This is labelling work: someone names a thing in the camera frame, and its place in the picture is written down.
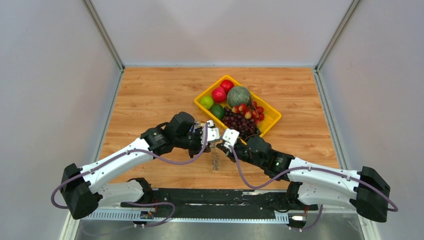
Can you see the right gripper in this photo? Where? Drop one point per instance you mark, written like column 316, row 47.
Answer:
column 228, row 153

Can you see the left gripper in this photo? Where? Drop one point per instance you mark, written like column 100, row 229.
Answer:
column 198, row 150

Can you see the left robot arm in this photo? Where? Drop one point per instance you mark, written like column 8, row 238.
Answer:
column 180, row 141

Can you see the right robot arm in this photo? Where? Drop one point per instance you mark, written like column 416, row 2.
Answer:
column 364, row 191

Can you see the pile of tagged keys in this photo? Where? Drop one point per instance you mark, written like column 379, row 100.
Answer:
column 198, row 125

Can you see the purple grape bunch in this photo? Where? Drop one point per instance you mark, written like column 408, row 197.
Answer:
column 245, row 129

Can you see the dark green lime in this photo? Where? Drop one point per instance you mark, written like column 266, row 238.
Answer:
column 218, row 111

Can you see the light green apple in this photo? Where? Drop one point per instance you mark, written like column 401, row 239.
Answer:
column 207, row 102

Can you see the yellow plastic tray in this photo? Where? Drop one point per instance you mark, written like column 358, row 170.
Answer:
column 272, row 116

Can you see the green netted melon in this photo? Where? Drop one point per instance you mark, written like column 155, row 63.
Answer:
column 238, row 95

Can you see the red apple near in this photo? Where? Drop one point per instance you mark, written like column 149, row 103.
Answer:
column 219, row 95

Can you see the red apple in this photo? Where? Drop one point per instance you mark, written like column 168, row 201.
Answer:
column 227, row 85
column 219, row 95

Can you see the red apple far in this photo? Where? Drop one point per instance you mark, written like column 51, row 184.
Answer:
column 227, row 85

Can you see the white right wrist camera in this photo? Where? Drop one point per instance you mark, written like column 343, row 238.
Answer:
column 229, row 138

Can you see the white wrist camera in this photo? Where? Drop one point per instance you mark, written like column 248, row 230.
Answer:
column 229, row 138
column 210, row 133

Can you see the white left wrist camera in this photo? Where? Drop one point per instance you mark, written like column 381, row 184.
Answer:
column 210, row 133

